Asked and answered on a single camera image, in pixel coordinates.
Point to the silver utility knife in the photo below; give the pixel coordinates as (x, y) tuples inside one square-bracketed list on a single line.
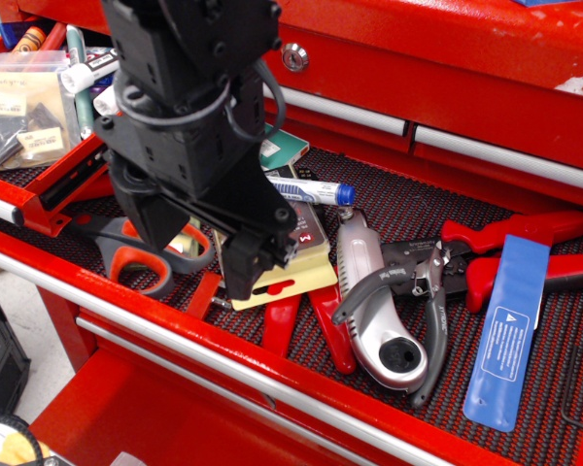
[(379, 340)]

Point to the grey handled cutters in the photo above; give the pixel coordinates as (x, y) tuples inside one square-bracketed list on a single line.
[(427, 281)]

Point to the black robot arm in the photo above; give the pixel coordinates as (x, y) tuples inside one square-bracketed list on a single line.
[(185, 62)]

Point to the white marker rear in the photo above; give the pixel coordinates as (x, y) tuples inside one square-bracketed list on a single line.
[(83, 75)]

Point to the blue and white marker pen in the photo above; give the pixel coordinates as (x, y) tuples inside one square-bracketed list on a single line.
[(314, 192)]

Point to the white marker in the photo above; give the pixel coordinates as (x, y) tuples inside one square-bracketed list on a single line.
[(83, 75), (106, 104)]

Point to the black hex key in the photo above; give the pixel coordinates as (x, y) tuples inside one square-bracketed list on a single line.
[(569, 390)]

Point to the silver drawer lock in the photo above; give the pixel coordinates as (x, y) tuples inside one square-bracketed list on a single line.
[(295, 58)]

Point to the red handled crimping pliers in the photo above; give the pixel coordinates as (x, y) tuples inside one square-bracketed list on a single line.
[(478, 256)]

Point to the red tool chest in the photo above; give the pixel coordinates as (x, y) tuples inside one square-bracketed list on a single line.
[(435, 110)]

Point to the drill bit set case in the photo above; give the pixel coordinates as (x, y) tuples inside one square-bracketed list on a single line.
[(308, 270)]

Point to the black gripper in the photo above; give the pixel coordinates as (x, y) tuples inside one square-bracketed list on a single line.
[(162, 177)]

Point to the teal marker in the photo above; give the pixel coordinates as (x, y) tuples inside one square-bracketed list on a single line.
[(77, 55)]

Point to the open red small drawer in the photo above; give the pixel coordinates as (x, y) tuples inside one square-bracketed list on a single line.
[(36, 197)]

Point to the green booklet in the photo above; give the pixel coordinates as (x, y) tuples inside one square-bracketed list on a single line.
[(281, 148)]

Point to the blue plastic strip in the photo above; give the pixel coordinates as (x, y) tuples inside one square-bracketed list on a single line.
[(497, 379)]

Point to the yellow sponge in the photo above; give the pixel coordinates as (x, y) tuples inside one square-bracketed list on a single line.
[(16, 450)]

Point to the orange and grey scissors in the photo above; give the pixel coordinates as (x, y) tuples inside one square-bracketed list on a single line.
[(120, 245)]

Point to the orange marker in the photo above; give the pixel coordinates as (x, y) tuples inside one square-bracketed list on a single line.
[(32, 40)]

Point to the clear bag of parts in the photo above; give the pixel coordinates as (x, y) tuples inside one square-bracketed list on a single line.
[(38, 118)]

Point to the white marker front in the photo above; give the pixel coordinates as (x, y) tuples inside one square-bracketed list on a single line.
[(106, 104)]

